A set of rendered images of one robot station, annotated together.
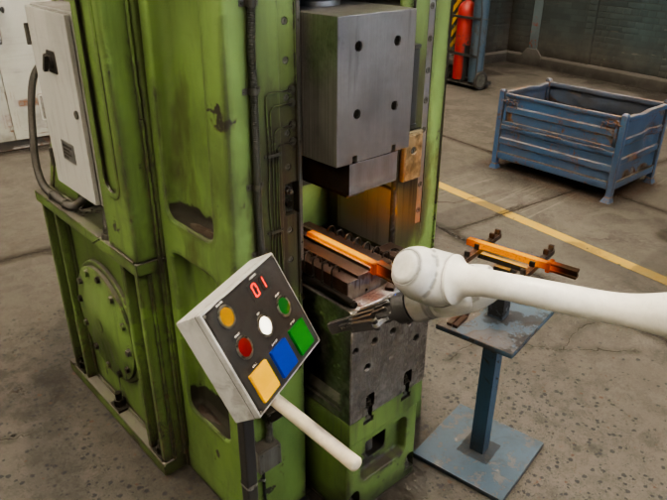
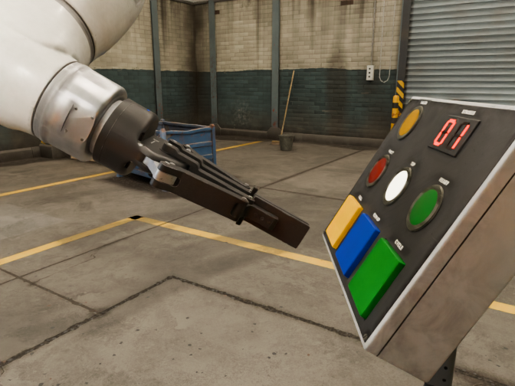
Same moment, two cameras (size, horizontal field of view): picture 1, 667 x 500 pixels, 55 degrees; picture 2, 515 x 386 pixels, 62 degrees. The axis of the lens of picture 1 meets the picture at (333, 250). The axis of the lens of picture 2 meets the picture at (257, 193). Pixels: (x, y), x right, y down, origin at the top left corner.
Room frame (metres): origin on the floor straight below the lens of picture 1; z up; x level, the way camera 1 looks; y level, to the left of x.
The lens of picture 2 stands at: (1.76, -0.21, 1.22)
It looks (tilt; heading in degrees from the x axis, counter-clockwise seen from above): 15 degrees down; 158
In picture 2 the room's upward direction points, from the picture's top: straight up
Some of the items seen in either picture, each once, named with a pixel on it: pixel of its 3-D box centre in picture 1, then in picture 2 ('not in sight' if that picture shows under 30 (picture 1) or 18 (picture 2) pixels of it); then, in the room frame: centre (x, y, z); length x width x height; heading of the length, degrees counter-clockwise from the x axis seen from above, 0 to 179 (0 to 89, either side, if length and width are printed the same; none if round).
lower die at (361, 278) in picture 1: (327, 257); not in sight; (1.95, 0.02, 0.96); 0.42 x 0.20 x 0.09; 42
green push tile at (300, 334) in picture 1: (300, 336); (377, 277); (1.40, 0.09, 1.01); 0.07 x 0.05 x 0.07; 157
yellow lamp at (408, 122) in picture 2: (226, 316); (409, 122); (1.25, 0.24, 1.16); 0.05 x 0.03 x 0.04; 132
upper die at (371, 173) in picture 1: (327, 156); not in sight; (1.95, 0.02, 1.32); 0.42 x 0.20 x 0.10; 42
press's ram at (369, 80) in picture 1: (336, 74); not in sight; (1.98, -0.01, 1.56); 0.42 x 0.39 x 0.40; 42
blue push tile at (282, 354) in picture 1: (282, 357); (359, 245); (1.30, 0.12, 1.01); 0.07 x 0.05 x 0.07; 157
